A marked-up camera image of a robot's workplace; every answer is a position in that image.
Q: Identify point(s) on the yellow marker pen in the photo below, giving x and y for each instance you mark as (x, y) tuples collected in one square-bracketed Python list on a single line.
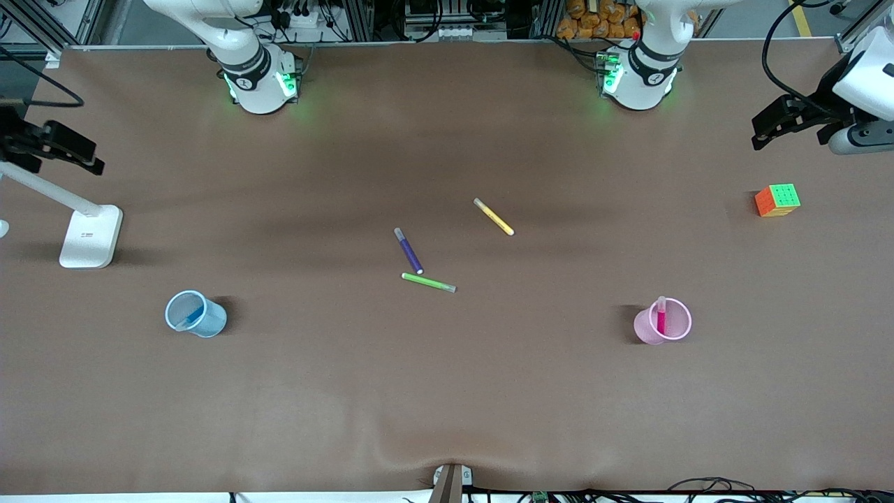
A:
[(494, 218)]

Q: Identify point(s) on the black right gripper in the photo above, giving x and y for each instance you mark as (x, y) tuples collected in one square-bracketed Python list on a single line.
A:
[(15, 140)]

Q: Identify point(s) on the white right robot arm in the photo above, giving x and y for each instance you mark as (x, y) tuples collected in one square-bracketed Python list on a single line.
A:
[(258, 84)]

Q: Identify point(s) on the orange snack bags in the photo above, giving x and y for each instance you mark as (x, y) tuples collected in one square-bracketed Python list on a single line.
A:
[(594, 21)]

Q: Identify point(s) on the white power strip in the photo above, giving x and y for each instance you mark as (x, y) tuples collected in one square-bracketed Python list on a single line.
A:
[(307, 19)]

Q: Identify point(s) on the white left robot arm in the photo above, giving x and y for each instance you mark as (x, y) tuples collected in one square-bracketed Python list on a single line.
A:
[(646, 77)]

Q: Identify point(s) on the pink marker pen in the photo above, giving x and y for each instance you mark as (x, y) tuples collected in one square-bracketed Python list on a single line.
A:
[(661, 321)]

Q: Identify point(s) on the grey table edge bracket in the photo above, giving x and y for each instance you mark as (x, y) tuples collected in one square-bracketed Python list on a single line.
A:
[(450, 485)]

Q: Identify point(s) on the colourful puzzle cube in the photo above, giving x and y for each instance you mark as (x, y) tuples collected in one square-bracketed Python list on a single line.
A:
[(781, 198)]

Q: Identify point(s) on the white terminal strip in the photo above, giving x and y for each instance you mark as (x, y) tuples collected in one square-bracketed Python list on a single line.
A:
[(457, 32)]

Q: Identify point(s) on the green marker pen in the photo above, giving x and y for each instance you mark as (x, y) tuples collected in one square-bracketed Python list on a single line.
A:
[(427, 282)]

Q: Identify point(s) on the white desk lamp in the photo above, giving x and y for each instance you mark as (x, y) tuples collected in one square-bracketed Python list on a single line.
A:
[(91, 241)]

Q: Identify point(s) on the light blue plastic cup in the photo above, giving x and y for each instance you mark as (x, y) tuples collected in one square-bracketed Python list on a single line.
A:
[(209, 325)]

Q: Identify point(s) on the blue marker pen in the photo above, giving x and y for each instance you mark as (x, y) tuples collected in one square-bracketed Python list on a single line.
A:
[(194, 314)]

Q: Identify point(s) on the purple marker pen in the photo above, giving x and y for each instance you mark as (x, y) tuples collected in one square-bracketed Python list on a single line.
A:
[(408, 251)]

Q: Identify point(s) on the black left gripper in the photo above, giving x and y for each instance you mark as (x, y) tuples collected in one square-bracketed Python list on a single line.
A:
[(819, 115)]

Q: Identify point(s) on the aluminium corner bracket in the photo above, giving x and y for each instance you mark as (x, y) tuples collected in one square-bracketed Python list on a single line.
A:
[(52, 60), (852, 43)]

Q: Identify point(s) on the pink plastic cup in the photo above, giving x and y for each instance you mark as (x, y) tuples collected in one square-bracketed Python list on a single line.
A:
[(646, 332)]

